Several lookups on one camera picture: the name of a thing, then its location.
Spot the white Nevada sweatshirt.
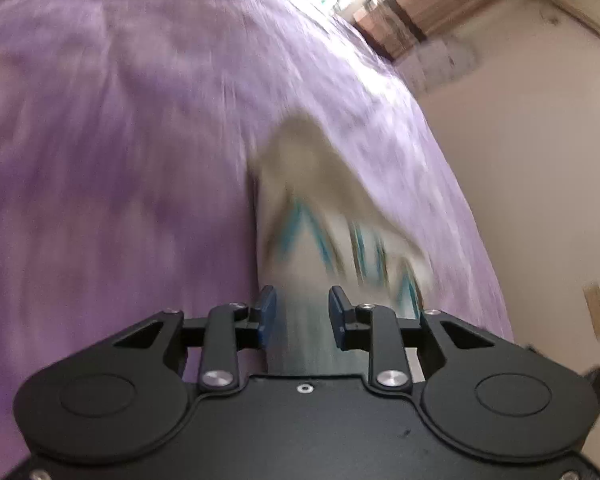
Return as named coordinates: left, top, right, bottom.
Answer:
left=250, top=114, right=432, bottom=376

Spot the brown striped curtain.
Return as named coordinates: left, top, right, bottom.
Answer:
left=352, top=0, right=498, bottom=62

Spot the wall switch plate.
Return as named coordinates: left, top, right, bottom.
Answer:
left=583, top=283, right=600, bottom=339

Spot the purple bedspread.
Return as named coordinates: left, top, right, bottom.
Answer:
left=0, top=0, right=512, bottom=477

